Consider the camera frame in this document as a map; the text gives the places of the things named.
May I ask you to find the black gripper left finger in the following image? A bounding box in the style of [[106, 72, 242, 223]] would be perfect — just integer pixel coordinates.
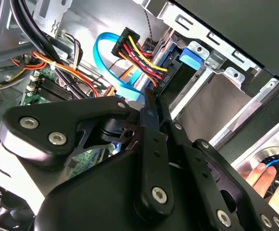
[[0, 88, 176, 217]]

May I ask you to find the hard disk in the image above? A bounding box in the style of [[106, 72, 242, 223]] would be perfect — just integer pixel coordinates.
[[151, 36, 204, 111]]

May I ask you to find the person's left hand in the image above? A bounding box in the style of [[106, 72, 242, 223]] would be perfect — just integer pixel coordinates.
[[240, 162, 279, 219]]

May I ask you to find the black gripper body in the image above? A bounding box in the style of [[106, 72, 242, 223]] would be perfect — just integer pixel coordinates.
[[33, 149, 216, 231]]

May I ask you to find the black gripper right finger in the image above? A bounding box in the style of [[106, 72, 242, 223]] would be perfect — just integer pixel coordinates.
[[159, 100, 279, 231]]

